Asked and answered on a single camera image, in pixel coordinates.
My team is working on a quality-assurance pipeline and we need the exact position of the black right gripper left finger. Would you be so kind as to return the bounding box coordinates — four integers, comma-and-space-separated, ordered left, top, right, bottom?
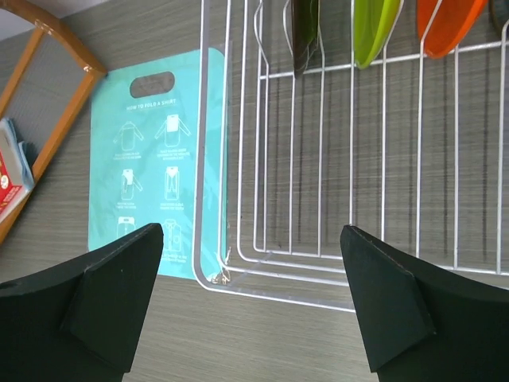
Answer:
1, 223, 163, 381

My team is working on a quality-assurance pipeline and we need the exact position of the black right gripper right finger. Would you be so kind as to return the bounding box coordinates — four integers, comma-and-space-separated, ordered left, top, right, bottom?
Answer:
340, 225, 508, 381

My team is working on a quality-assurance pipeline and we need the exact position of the orange plate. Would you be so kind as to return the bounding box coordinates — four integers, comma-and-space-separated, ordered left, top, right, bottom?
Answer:
416, 0, 488, 59

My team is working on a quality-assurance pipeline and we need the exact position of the lime green plate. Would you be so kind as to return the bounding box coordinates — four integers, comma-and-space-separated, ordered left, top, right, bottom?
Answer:
354, 0, 401, 69

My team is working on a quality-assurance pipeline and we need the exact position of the red floral plate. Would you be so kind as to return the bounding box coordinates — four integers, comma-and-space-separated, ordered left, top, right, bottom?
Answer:
291, 0, 320, 77

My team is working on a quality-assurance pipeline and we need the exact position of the orange wooden shelf rack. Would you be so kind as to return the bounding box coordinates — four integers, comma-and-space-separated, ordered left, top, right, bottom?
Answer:
1, 1, 107, 237

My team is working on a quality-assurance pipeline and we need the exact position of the red book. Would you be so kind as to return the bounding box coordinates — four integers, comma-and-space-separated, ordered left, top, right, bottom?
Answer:
1, 150, 24, 222

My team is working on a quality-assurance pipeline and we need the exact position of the teal shirt folding board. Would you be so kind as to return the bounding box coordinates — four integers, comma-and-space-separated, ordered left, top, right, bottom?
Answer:
87, 48, 231, 280

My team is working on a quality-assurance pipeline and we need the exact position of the white wire dish rack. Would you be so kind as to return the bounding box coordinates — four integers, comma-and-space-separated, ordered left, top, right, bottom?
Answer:
192, 1, 508, 312

